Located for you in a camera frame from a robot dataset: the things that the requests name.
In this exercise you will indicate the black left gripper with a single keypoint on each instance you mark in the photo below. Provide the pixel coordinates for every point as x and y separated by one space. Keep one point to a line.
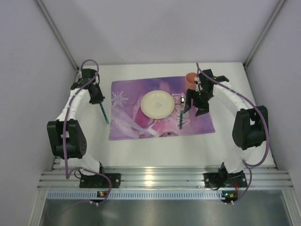
97 98

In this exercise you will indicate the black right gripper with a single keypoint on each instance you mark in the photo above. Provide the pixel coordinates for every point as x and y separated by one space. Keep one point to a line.
197 101

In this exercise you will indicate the spoon with green handle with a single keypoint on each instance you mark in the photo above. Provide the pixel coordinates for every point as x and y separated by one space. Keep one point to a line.
182 102

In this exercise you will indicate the pink plastic cup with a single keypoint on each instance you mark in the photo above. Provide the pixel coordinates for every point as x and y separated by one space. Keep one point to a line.
190 81

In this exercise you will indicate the fork with green handle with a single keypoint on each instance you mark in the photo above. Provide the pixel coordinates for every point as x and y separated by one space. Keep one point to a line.
104 114

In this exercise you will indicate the cream round plate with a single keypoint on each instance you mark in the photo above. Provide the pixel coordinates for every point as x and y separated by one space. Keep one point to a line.
157 104

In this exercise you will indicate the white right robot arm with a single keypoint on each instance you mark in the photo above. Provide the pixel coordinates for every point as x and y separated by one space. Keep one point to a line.
250 127

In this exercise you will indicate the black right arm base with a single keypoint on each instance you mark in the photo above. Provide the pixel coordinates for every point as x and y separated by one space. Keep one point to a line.
223 179

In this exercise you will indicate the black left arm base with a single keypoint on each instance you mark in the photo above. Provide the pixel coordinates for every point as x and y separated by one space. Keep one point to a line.
96 181

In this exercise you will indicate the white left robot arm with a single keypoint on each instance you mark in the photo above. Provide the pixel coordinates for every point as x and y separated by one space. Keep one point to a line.
66 137

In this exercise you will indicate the purple Elsa placemat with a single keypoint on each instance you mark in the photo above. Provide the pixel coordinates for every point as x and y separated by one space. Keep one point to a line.
129 122

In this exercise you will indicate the right aluminium corner post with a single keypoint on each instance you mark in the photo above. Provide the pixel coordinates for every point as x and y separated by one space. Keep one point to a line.
264 32

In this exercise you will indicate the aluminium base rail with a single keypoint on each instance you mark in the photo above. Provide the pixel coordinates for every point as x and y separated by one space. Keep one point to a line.
188 177

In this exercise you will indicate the aluminium frame rail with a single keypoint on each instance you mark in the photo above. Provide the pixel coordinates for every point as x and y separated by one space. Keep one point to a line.
49 20

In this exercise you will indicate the perforated cable duct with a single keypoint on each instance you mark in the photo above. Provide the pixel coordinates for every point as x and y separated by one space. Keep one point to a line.
140 195

